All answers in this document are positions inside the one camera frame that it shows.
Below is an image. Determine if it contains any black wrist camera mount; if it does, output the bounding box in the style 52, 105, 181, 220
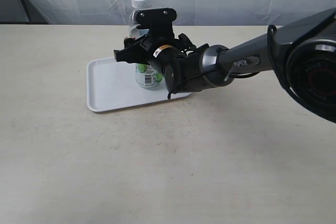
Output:
132, 7, 177, 39

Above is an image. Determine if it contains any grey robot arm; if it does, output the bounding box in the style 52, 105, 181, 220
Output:
114, 8, 335, 122

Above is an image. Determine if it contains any white plastic tray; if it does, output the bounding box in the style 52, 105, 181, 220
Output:
86, 57, 190, 113

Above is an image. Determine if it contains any clear plastic bottle white cap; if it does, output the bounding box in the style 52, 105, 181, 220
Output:
127, 0, 164, 90

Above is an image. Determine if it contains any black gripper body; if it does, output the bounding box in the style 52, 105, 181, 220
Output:
114, 34, 207, 94

